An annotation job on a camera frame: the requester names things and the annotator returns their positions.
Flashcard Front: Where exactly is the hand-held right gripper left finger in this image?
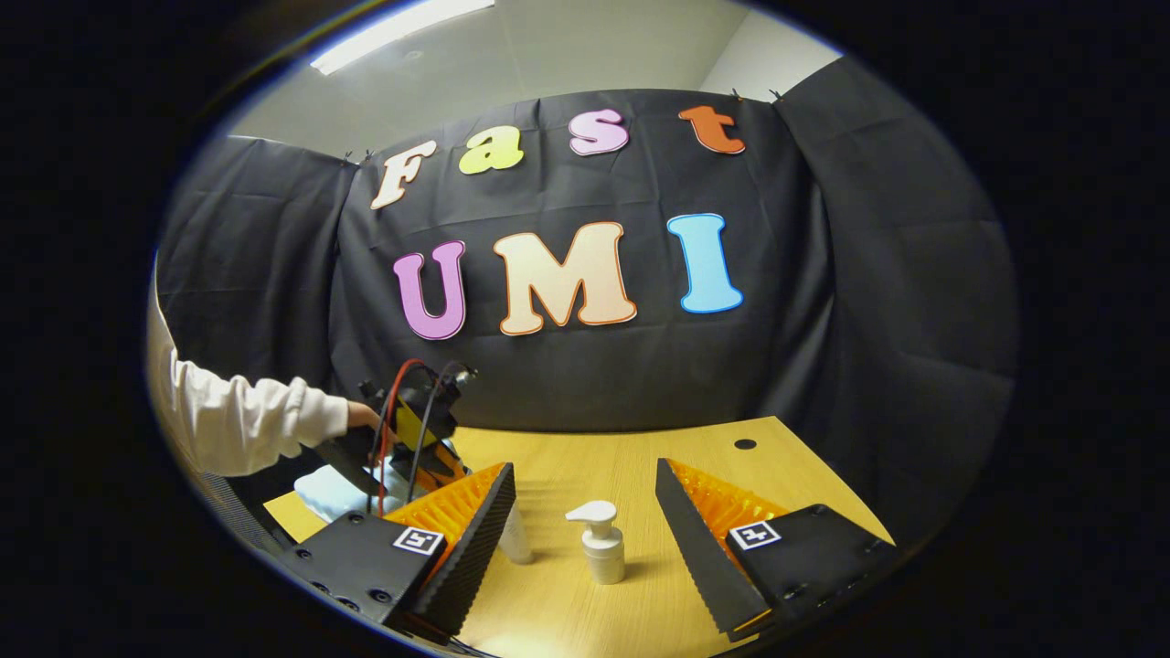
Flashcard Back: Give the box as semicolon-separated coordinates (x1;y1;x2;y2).
279;462;517;641

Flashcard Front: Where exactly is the white squeeze tube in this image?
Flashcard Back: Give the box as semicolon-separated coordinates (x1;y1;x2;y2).
498;498;534;565

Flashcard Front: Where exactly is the white pump bottle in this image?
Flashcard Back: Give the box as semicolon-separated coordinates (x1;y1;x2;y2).
565;500;627;586

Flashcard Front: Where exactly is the grey ribbed strip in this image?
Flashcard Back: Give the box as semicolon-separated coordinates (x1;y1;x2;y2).
192;468;284;554

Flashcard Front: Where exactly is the light blue small suitcase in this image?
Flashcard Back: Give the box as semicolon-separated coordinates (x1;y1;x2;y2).
292;439;472;524

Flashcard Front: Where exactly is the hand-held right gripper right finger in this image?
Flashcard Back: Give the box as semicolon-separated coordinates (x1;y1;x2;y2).
654;457;901;642

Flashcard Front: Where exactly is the black backdrop cloth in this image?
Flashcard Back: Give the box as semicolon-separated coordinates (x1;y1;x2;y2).
155;55;1020;549

